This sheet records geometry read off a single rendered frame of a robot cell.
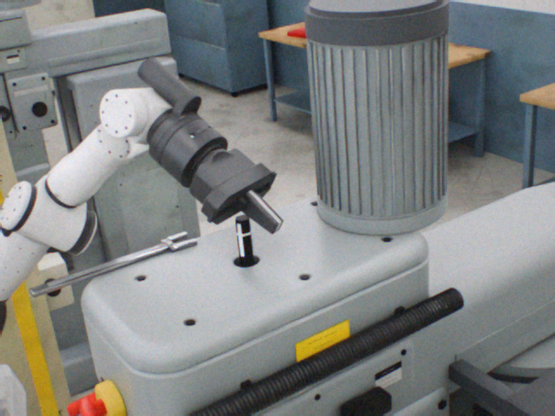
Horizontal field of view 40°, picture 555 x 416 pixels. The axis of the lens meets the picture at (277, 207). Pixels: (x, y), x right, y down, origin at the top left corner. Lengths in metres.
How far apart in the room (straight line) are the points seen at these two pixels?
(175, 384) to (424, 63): 0.52
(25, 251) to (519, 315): 0.83
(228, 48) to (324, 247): 7.33
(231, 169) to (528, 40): 5.20
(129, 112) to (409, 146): 0.38
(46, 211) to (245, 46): 7.35
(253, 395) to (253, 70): 7.71
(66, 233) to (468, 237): 0.69
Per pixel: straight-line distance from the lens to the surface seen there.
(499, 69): 6.36
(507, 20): 6.23
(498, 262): 1.33
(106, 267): 1.11
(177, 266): 1.09
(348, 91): 1.05
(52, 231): 1.22
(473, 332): 1.30
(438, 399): 1.30
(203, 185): 1.01
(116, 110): 1.06
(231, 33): 8.37
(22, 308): 2.95
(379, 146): 1.06
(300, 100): 7.45
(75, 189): 1.19
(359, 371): 1.13
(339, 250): 1.08
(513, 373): 1.43
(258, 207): 1.00
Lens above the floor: 2.40
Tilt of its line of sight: 25 degrees down
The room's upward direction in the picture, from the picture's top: 5 degrees counter-clockwise
